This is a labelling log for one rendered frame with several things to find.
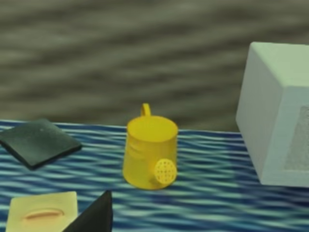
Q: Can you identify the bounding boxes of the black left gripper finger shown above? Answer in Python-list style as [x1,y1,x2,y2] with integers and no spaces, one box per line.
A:
[63,190,113,232]

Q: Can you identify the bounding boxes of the yellow watering can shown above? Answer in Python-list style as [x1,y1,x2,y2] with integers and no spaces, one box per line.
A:
[122,103,179,191]

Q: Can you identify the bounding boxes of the dark flat square pad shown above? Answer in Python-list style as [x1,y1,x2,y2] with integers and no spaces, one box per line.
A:
[0,118,83,171]

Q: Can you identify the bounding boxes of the white microwave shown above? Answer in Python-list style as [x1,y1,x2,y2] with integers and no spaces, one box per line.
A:
[235,42,309,188]

